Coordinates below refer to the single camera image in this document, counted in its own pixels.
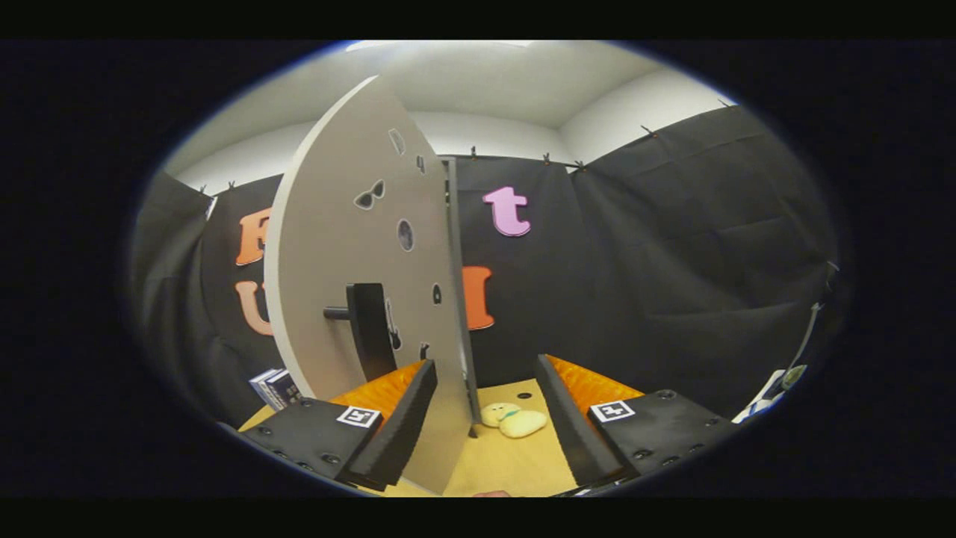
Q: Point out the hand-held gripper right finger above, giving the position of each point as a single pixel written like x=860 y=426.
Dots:
x=571 y=426

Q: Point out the ceiling light panel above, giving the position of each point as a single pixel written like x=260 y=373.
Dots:
x=433 y=45

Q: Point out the row of black cloth clips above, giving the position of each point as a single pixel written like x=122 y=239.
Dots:
x=546 y=159

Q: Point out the grey cabinet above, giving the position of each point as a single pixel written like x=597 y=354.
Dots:
x=469 y=396

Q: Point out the cream plush toy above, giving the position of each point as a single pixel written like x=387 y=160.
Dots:
x=519 y=422

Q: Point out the blue white book stack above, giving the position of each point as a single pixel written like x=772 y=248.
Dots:
x=275 y=388

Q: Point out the white and blue stand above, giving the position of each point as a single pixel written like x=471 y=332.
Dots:
x=765 y=396

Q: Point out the black backdrop cloth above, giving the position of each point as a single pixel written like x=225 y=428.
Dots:
x=672 y=299

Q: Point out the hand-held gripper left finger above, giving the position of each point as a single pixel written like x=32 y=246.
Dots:
x=399 y=426

